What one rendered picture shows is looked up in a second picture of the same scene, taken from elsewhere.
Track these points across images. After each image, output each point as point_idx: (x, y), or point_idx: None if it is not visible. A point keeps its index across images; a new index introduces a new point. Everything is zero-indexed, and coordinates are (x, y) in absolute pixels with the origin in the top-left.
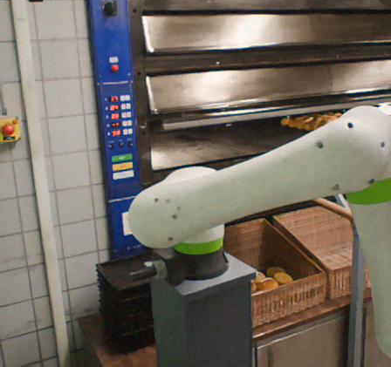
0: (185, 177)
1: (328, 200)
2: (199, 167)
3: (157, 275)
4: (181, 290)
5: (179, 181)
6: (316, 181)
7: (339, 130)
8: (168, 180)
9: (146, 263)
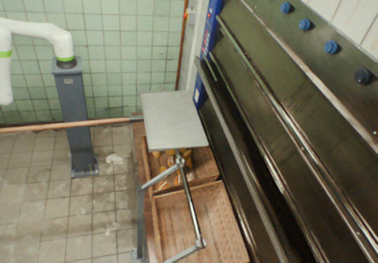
0: (53, 29)
1: (102, 120)
2: (61, 33)
3: None
4: (55, 57)
5: (40, 23)
6: None
7: None
8: (52, 26)
9: (80, 56)
